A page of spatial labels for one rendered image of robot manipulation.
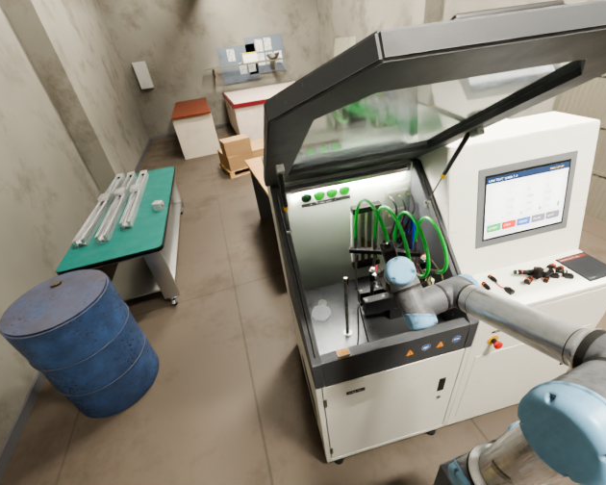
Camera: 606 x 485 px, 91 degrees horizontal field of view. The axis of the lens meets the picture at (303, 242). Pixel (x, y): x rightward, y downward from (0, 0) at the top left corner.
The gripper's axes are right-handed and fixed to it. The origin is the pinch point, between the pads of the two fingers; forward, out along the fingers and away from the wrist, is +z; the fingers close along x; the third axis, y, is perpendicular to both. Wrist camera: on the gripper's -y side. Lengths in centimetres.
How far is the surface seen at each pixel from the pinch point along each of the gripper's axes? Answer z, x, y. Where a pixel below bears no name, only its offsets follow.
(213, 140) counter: 447, -260, -417
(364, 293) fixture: 26.5, -12.4, 3.9
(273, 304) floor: 150, -98, -9
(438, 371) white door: 39, 9, 45
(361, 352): 7.8, -19.1, 25.9
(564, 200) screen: 37, 84, -15
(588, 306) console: 47, 80, 33
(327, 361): 3.8, -31.9, 25.8
